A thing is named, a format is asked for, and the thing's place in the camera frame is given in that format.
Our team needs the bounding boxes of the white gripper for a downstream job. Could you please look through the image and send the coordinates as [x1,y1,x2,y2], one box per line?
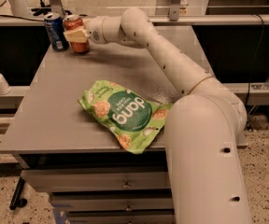
[64,16,107,44]

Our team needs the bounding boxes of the red coke can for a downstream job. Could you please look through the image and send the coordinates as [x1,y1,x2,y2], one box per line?
[64,15,90,53]

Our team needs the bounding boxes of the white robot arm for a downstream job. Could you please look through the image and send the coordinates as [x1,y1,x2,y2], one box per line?
[64,8,251,224]

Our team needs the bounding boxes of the blue pepsi can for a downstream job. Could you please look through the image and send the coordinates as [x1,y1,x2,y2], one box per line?
[44,12,69,51]

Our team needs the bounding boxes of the green dang chips bag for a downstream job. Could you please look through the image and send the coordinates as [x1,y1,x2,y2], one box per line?
[78,80,172,154]

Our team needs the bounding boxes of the top grey drawer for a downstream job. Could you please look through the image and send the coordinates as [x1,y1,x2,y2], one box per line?
[21,166,170,193]

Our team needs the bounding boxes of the grey drawer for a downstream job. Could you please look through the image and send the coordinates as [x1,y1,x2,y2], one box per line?
[67,210,176,224]
[21,166,170,193]
[50,189,173,212]

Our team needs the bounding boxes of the middle grey drawer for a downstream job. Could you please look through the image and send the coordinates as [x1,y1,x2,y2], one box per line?
[50,189,173,212]

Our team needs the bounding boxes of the bottom grey drawer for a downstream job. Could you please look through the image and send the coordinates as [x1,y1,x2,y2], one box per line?
[67,210,176,224]

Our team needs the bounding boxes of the grey metal frame post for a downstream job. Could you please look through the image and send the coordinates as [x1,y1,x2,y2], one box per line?
[169,0,181,21]

